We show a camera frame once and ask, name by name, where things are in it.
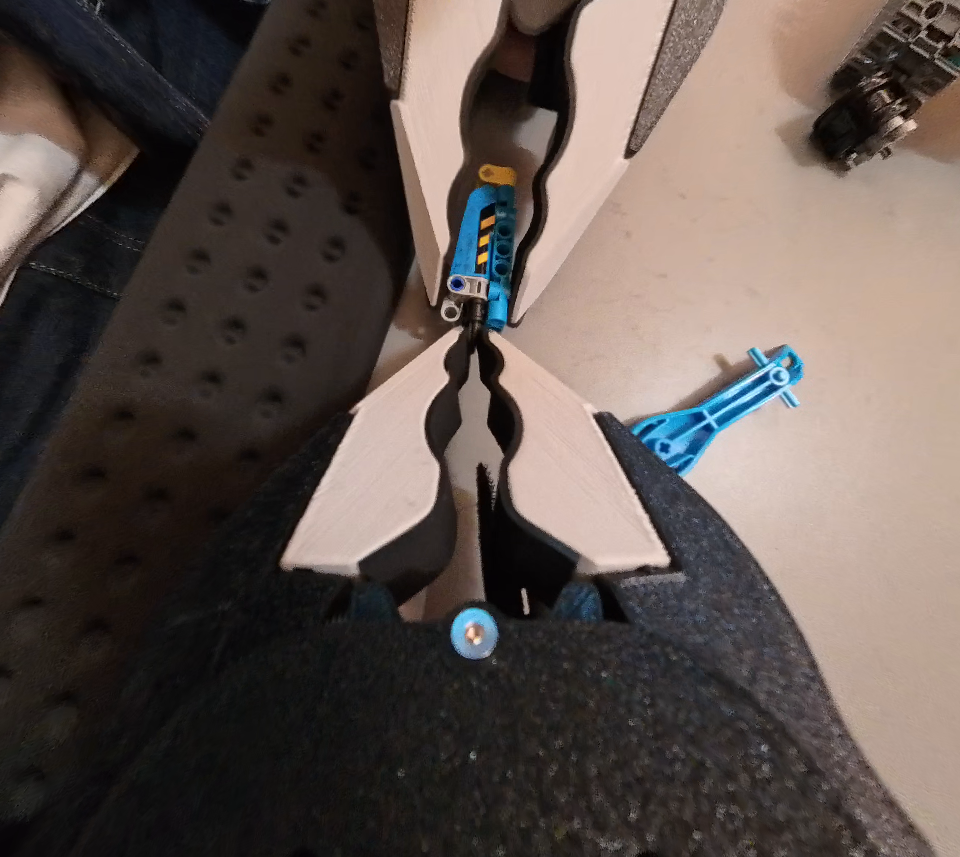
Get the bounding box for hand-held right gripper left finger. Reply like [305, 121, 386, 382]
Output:
[281, 332, 471, 582]

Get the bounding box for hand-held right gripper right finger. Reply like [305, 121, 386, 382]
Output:
[483, 335, 673, 579]

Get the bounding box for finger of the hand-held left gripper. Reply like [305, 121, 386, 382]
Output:
[390, 0, 507, 329]
[507, 0, 673, 330]

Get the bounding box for light blue brick separator tool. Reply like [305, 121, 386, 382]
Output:
[627, 344, 807, 477]

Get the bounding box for blue striped brick assembly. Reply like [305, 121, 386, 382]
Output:
[440, 164, 525, 336]

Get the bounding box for blue tracked toy robot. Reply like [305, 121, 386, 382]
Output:
[810, 0, 960, 173]

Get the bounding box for black dimpled mat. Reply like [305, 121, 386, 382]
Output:
[0, 0, 418, 828]

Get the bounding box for person's blue jeans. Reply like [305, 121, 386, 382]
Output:
[0, 197, 189, 513]

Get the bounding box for person's denim jacket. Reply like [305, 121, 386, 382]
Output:
[0, 0, 286, 153]

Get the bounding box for person's white shirt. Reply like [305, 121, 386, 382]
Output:
[0, 77, 144, 296]

